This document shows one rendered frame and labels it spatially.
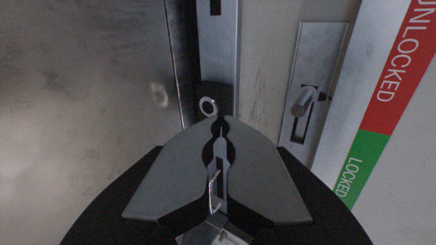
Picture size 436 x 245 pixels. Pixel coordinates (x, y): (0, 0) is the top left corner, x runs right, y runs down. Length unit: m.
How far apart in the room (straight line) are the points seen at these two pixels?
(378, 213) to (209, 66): 0.29
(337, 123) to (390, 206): 0.15
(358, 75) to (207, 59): 0.18
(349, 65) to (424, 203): 0.19
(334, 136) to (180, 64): 0.21
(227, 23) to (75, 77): 0.17
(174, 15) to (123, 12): 0.07
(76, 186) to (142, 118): 0.10
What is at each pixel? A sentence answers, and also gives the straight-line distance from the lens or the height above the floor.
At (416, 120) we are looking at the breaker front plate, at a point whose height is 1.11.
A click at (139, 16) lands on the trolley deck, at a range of 0.24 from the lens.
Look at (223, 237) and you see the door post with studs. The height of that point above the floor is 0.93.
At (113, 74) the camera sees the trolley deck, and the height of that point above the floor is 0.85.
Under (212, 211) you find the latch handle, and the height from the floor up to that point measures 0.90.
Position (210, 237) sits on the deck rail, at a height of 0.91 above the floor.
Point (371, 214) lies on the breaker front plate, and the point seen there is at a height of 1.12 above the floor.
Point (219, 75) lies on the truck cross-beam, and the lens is 0.27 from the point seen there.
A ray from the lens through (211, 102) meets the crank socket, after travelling 0.26.
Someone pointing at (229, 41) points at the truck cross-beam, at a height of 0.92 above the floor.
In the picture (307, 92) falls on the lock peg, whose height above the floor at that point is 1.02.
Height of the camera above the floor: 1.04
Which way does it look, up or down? 28 degrees down
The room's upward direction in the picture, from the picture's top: 107 degrees clockwise
